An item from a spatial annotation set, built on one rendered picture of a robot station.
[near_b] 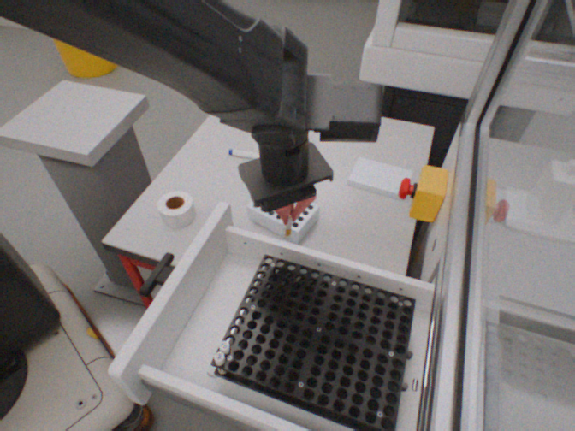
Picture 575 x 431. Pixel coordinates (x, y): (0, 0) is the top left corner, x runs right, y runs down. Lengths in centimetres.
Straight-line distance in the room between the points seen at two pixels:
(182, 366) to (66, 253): 141
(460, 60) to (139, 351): 96
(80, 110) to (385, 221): 86
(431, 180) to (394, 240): 15
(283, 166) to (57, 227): 172
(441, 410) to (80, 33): 39
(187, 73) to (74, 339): 116
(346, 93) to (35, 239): 183
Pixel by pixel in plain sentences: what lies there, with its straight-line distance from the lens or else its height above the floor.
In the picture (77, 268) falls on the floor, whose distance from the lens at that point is 188.
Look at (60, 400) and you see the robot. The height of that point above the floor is 28.
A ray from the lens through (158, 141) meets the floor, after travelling 238.
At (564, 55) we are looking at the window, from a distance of 44.
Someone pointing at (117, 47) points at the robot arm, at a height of 128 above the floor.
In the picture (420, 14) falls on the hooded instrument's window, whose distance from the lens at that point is 112.
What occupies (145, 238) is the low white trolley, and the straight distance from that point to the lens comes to 83.
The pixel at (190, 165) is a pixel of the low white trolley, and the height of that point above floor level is 76.
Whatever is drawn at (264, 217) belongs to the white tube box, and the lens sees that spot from 78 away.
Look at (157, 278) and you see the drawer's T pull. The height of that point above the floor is 91.
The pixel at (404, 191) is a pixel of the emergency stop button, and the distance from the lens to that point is 73.
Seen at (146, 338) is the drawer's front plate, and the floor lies 92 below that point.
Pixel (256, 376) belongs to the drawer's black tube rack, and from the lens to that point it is 51.
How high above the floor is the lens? 137
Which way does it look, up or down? 49 degrees down
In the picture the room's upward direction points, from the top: straight up
